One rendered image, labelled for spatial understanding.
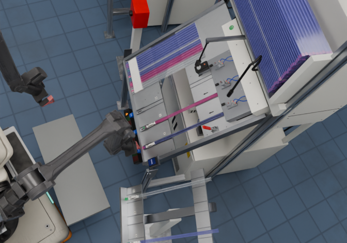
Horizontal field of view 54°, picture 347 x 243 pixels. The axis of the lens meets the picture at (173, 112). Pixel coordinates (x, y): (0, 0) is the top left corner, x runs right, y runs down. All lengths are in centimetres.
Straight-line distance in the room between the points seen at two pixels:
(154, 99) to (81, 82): 109
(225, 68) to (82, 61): 161
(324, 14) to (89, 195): 144
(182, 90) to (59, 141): 83
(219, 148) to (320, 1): 106
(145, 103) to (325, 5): 106
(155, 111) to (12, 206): 93
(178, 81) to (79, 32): 125
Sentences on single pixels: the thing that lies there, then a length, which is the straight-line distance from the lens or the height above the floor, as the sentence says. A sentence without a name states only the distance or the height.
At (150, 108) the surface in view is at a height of 79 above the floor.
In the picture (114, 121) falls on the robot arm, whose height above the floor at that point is 135.
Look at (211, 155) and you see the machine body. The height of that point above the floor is 62.
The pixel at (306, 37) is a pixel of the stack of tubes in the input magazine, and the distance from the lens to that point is 132.
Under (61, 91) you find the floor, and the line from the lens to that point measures 289.
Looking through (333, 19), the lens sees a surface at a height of 166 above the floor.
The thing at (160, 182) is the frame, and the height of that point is 32.
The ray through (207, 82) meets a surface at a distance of 180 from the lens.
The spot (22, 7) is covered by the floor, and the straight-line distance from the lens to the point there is 342.
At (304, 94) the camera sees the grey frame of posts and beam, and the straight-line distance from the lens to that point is 138.
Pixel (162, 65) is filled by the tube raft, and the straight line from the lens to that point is 197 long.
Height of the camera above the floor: 254
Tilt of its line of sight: 63 degrees down
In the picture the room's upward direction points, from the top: 24 degrees clockwise
